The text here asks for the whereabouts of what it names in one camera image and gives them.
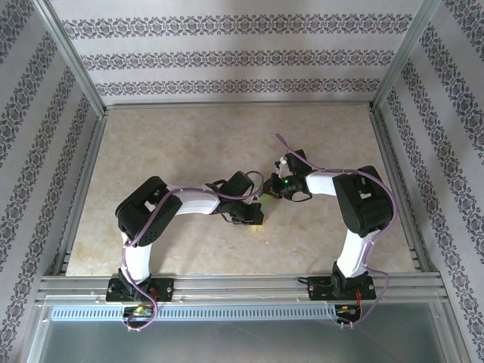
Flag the aluminium side rail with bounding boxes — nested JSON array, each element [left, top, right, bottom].
[[52, 109, 109, 277], [368, 105, 434, 274]]

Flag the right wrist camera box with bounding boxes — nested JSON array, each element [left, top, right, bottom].
[[274, 149, 308, 175]]

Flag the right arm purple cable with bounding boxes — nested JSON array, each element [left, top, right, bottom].
[[275, 132, 398, 329]]

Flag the left small circuit board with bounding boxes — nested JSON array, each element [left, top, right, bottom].
[[123, 306, 154, 318]]

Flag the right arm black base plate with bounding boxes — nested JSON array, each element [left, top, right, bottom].
[[307, 275, 377, 302]]

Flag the small circuit board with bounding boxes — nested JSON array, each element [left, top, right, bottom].
[[335, 303, 361, 317], [123, 306, 154, 318]]

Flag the aluminium frame post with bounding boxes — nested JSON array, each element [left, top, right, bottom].
[[370, 0, 443, 114], [32, 0, 109, 116]]

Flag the right aluminium side rail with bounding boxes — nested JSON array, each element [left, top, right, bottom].
[[368, 105, 434, 274]]

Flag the left aluminium side rail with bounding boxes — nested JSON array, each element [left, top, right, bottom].
[[52, 109, 109, 277]]

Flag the aluminium back rail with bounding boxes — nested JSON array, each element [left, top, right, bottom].
[[102, 99, 376, 111]]

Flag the long aluminium mounting rail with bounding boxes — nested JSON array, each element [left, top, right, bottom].
[[33, 274, 453, 306]]

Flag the grey slotted cable duct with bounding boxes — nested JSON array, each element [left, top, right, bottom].
[[50, 305, 338, 322]]

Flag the right aluminium frame post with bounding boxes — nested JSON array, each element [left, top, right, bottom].
[[370, 0, 443, 114]]

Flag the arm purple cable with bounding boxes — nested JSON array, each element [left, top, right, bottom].
[[275, 132, 398, 329], [119, 169, 265, 333]]

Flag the shiny metal sheet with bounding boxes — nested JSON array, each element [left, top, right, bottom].
[[26, 304, 459, 363]]

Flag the left aluminium frame post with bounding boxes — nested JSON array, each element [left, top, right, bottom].
[[32, 0, 109, 116]]

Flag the right small circuit board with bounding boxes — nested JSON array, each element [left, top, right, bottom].
[[335, 303, 361, 317]]

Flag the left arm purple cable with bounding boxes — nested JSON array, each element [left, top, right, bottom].
[[119, 169, 265, 333]]

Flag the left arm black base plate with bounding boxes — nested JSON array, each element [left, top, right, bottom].
[[105, 277, 175, 303]]

